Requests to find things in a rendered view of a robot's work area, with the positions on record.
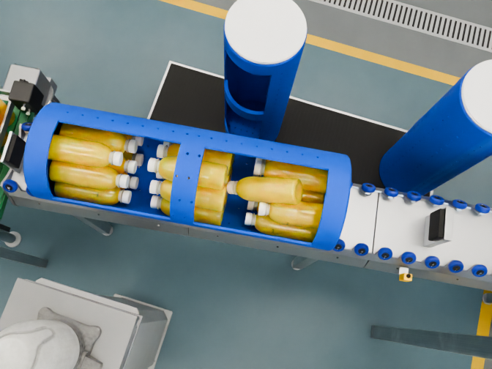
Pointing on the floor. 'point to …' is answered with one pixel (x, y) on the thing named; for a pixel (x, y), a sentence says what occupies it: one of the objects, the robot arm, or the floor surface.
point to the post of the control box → (22, 258)
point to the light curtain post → (437, 340)
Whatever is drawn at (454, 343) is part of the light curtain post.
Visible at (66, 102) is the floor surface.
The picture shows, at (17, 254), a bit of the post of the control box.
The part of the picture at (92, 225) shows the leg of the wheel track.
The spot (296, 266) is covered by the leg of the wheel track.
